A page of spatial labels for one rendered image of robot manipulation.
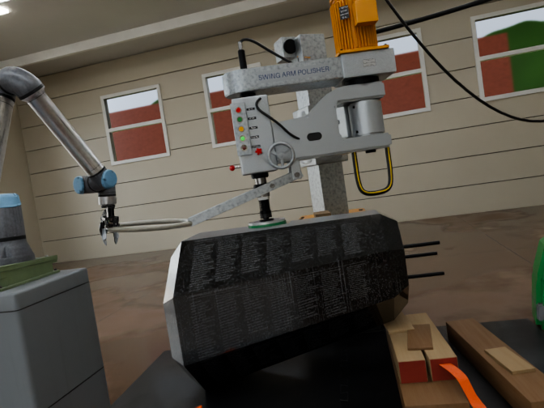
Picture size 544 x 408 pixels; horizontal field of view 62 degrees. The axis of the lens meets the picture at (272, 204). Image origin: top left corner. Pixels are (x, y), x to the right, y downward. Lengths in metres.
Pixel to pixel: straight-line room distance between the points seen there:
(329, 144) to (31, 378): 1.75
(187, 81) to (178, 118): 0.75
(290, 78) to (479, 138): 6.36
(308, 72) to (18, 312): 1.79
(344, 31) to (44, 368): 2.16
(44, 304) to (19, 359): 0.19
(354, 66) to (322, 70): 0.18
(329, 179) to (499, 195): 5.81
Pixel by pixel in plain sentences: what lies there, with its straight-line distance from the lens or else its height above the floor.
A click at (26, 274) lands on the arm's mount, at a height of 0.88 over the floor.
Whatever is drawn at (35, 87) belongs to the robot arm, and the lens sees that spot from 2.20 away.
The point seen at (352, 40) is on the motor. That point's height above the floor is 1.79.
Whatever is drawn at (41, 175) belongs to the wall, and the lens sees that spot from 10.99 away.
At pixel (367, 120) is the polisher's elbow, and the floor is 1.35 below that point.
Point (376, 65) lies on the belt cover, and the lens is 2.66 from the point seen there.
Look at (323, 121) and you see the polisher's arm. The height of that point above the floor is 1.37.
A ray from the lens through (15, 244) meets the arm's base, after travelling 1.95.
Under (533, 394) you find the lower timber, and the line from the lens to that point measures 2.14.
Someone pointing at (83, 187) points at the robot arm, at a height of 1.19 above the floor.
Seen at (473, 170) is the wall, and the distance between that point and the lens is 8.60.
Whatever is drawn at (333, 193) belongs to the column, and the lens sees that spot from 3.19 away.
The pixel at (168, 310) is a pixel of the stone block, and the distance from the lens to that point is 2.36.
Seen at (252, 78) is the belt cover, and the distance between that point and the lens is 2.54.
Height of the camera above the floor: 1.09
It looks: 3 degrees down
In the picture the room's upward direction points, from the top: 9 degrees counter-clockwise
